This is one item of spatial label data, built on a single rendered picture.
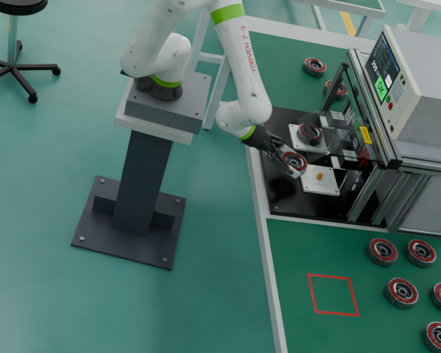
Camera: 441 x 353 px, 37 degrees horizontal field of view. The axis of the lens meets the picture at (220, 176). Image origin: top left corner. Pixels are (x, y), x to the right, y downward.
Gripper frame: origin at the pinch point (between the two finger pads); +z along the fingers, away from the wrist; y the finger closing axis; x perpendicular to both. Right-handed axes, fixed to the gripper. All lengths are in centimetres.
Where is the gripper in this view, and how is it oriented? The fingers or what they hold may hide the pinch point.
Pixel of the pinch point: (292, 163)
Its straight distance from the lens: 255.7
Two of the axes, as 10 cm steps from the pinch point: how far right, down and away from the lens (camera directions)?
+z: 7.0, 4.6, 5.4
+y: 0.8, 7.1, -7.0
